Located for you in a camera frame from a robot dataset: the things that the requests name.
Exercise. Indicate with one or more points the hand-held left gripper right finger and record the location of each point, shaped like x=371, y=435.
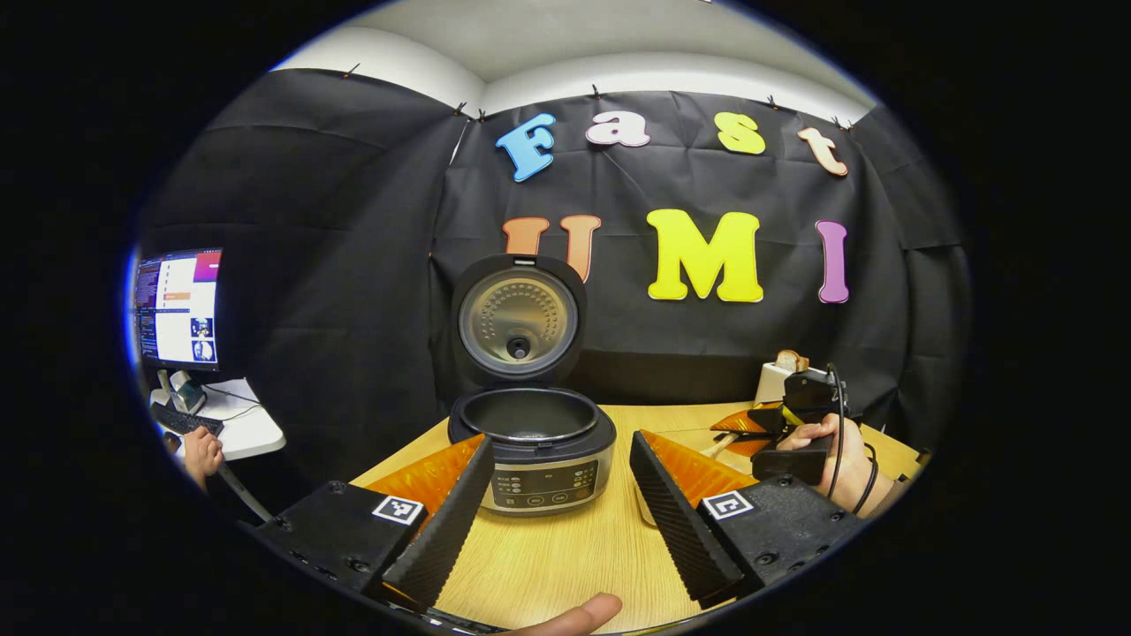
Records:
x=673, y=521

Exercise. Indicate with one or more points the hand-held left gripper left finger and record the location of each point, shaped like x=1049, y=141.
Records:
x=452, y=521

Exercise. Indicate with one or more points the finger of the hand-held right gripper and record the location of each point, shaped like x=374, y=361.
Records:
x=747, y=424

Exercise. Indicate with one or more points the clear plastic rice box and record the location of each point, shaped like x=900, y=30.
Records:
x=642, y=505

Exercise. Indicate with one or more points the wooden spoon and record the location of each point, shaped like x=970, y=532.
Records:
x=717, y=446

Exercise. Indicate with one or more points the silver black rice cooker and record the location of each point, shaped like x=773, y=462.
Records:
x=539, y=442

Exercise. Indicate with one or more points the toasted bread slice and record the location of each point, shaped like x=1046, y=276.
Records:
x=793, y=360

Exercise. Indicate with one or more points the white toaster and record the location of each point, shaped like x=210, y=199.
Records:
x=770, y=384

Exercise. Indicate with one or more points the white side table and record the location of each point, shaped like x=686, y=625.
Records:
x=252, y=428

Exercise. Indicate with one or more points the black backdrop cloth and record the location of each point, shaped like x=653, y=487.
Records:
x=336, y=291

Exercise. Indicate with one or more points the black keyboard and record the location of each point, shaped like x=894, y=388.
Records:
x=185, y=420

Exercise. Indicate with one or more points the small grey desk device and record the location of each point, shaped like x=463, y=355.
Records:
x=185, y=393

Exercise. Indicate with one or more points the computer monitor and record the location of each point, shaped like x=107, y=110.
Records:
x=181, y=309

